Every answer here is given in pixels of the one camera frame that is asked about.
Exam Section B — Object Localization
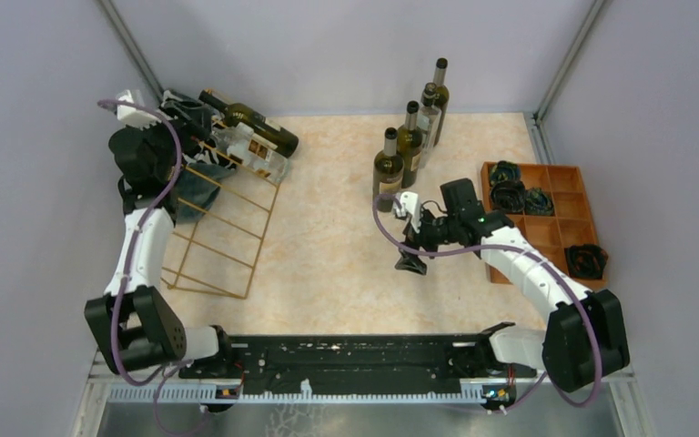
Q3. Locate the olive green wine bottle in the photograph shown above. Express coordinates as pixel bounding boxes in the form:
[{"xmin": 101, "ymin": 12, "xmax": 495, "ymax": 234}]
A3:
[{"xmin": 397, "ymin": 100, "xmax": 423, "ymax": 188}]

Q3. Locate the clear glass liquor bottle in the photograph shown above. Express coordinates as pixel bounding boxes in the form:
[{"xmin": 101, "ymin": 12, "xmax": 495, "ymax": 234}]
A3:
[{"xmin": 212, "ymin": 124, "xmax": 289, "ymax": 185}]

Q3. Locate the dark green wine bottle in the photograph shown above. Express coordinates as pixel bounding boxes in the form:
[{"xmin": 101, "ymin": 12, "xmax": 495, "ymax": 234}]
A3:
[{"xmin": 198, "ymin": 89, "xmax": 299, "ymax": 158}]

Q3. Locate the grey green fluffy cloth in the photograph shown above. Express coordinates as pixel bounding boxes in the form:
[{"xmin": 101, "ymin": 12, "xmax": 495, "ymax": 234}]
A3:
[{"xmin": 173, "ymin": 162, "xmax": 237, "ymax": 223}]

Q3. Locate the black rosette front compartment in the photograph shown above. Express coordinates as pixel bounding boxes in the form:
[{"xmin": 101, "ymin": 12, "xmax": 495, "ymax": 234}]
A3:
[{"xmin": 564, "ymin": 243, "xmax": 609, "ymax": 279}]

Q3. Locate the gold wire wine rack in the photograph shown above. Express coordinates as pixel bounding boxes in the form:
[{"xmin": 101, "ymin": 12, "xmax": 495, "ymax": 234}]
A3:
[{"xmin": 161, "ymin": 112, "xmax": 282, "ymax": 299}]

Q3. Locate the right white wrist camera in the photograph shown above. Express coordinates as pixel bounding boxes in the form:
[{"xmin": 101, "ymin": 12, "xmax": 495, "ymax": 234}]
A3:
[{"xmin": 393, "ymin": 191, "xmax": 421, "ymax": 233}]

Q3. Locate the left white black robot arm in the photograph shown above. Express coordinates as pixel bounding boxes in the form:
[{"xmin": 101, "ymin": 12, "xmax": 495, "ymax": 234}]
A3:
[{"xmin": 84, "ymin": 89, "xmax": 237, "ymax": 386}]

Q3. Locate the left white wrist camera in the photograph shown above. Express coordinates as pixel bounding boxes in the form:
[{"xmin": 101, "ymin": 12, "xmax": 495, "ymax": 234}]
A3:
[{"xmin": 115, "ymin": 89, "xmax": 159, "ymax": 129}]

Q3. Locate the clear tall glass bottle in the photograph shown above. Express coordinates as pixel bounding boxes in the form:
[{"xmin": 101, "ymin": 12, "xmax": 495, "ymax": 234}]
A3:
[{"xmin": 417, "ymin": 82, "xmax": 441, "ymax": 169}]

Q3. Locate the black rosette middle tray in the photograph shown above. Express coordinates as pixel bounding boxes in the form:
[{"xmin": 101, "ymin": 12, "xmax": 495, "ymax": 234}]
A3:
[{"xmin": 490, "ymin": 180, "xmax": 526, "ymax": 214}]

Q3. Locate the green bottle grey capsule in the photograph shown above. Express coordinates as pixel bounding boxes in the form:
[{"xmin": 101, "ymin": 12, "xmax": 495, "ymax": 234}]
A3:
[{"xmin": 432, "ymin": 57, "xmax": 450, "ymax": 146}]

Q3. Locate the dark rosette back compartment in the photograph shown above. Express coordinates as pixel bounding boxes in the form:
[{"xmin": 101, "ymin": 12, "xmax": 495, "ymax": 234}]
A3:
[{"xmin": 488, "ymin": 160, "xmax": 521, "ymax": 188}]

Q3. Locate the dark labelled wine bottle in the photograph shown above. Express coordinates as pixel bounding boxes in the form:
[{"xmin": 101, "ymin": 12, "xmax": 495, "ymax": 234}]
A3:
[{"xmin": 372, "ymin": 127, "xmax": 404, "ymax": 197}]

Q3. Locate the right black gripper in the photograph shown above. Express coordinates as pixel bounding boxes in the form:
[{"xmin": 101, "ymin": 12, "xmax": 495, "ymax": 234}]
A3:
[{"xmin": 395, "ymin": 206, "xmax": 461, "ymax": 274}]

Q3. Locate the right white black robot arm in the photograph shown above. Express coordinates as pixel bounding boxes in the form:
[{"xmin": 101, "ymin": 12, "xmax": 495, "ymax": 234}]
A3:
[{"xmin": 379, "ymin": 178, "xmax": 631, "ymax": 393}]

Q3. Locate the zebra pattern cloth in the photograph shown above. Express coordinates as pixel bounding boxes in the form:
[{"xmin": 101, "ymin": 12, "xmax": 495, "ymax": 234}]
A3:
[{"xmin": 182, "ymin": 107, "xmax": 237, "ymax": 168}]

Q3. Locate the grey slotted cable duct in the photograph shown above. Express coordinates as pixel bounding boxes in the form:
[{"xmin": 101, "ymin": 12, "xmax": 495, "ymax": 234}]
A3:
[{"xmin": 107, "ymin": 383, "xmax": 513, "ymax": 407}]

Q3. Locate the dark green rosette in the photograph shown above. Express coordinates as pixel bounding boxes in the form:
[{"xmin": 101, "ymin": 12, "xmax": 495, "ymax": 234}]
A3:
[{"xmin": 524, "ymin": 188, "xmax": 555, "ymax": 217}]

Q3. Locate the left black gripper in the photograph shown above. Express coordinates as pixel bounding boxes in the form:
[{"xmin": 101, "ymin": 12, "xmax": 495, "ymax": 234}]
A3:
[{"xmin": 127, "ymin": 99, "xmax": 212, "ymax": 180}]

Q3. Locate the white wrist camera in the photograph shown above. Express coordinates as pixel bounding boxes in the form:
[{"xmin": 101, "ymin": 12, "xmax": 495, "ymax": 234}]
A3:
[
  {"xmin": 393, "ymin": 191, "xmax": 421, "ymax": 233},
  {"xmin": 115, "ymin": 89, "xmax": 159, "ymax": 129}
]

